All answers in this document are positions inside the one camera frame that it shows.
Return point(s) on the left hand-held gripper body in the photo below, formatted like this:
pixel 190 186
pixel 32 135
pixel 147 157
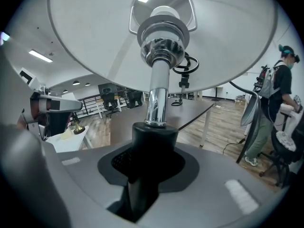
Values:
pixel 35 91

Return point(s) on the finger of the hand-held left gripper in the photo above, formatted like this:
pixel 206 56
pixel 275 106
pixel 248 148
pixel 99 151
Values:
pixel 66 104

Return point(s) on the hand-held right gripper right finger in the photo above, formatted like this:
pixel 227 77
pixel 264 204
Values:
pixel 213 186

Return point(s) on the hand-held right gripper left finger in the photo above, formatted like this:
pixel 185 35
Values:
pixel 90 174

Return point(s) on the white table lamp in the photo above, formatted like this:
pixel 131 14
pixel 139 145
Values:
pixel 156 84

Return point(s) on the white table with plants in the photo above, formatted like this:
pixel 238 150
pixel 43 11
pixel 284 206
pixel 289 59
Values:
pixel 71 144

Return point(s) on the black metal railing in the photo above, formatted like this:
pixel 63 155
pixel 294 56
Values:
pixel 92 101

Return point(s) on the ceiling light bar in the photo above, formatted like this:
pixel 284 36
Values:
pixel 40 55

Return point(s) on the black office chair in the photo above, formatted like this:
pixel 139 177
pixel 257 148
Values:
pixel 110 102
pixel 282 155
pixel 135 98

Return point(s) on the patterned round cushion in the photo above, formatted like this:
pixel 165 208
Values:
pixel 286 141

